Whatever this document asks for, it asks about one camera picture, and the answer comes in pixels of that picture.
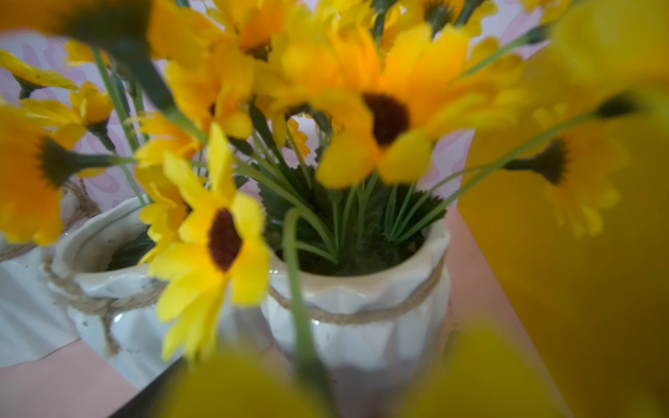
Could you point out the shelf sunflower pot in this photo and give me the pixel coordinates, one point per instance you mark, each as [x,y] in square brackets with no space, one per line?
[312,128]
[70,270]

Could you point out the yellow two-tier shelf unit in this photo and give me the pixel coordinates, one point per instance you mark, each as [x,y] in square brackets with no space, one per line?
[598,307]

